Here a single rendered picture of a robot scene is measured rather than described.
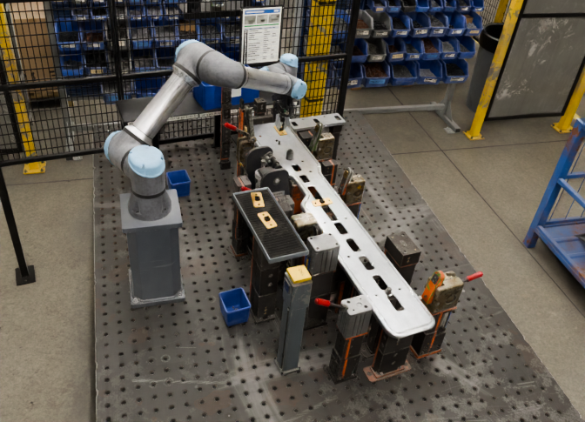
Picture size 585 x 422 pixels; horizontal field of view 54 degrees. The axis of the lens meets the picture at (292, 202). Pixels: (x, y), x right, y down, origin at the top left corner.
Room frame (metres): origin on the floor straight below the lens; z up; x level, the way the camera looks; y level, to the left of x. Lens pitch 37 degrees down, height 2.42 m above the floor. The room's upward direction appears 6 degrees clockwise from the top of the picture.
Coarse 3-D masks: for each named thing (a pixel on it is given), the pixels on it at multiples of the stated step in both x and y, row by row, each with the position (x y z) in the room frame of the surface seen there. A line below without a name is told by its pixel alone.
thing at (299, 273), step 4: (288, 268) 1.32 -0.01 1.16; (292, 268) 1.32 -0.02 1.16; (296, 268) 1.33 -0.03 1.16; (300, 268) 1.33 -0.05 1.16; (304, 268) 1.33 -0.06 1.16; (288, 272) 1.31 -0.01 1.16; (292, 272) 1.30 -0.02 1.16; (296, 272) 1.31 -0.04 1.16; (300, 272) 1.31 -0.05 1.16; (304, 272) 1.31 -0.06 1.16; (308, 272) 1.31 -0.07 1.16; (292, 276) 1.29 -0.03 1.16; (296, 276) 1.29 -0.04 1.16; (300, 276) 1.29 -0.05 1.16; (304, 276) 1.29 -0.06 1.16; (308, 276) 1.30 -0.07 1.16; (292, 280) 1.27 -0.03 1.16; (296, 280) 1.27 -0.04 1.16; (300, 280) 1.28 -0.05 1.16; (304, 280) 1.28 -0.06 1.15
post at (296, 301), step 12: (288, 276) 1.31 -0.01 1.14; (300, 288) 1.27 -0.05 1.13; (288, 300) 1.28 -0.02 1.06; (300, 300) 1.28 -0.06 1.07; (288, 312) 1.27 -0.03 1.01; (300, 312) 1.29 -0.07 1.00; (288, 324) 1.27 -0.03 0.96; (300, 324) 1.29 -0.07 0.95; (288, 336) 1.27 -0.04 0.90; (300, 336) 1.29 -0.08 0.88; (288, 348) 1.27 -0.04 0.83; (276, 360) 1.31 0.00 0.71; (288, 360) 1.28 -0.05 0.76; (288, 372) 1.27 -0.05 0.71
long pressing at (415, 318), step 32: (256, 128) 2.43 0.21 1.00; (288, 128) 2.47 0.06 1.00; (288, 160) 2.18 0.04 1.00; (320, 192) 1.96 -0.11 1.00; (320, 224) 1.75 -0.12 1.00; (352, 224) 1.77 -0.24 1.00; (352, 256) 1.59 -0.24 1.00; (384, 256) 1.61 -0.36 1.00; (384, 320) 1.29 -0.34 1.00; (416, 320) 1.31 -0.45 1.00
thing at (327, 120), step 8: (296, 120) 2.55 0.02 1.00; (304, 120) 2.56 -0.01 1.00; (312, 120) 2.57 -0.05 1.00; (320, 120) 2.58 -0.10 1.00; (328, 120) 2.59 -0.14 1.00; (336, 120) 2.60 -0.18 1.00; (344, 120) 2.60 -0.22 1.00; (296, 128) 2.47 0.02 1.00; (304, 128) 2.48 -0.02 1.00; (312, 128) 2.50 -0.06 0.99
